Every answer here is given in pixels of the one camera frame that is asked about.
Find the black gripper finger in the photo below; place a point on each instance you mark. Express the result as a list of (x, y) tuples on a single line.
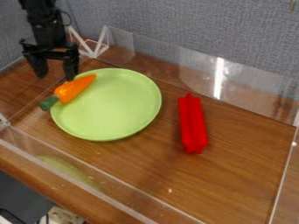
[(72, 63), (38, 62)]

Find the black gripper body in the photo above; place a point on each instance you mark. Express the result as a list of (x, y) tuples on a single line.
[(34, 51)]

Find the orange toy carrot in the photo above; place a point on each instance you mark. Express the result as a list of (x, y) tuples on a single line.
[(68, 91)]

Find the green plastic plate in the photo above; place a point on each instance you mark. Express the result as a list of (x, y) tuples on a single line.
[(116, 108)]

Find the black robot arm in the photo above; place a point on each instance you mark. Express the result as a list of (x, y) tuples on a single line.
[(52, 45)]

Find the red ridged plastic block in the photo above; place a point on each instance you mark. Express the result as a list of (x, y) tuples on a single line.
[(194, 132)]

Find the clear acrylic corner bracket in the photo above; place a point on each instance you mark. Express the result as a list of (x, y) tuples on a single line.
[(92, 48)]

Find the clear acrylic enclosure wall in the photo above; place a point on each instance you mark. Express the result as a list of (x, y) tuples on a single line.
[(142, 180)]

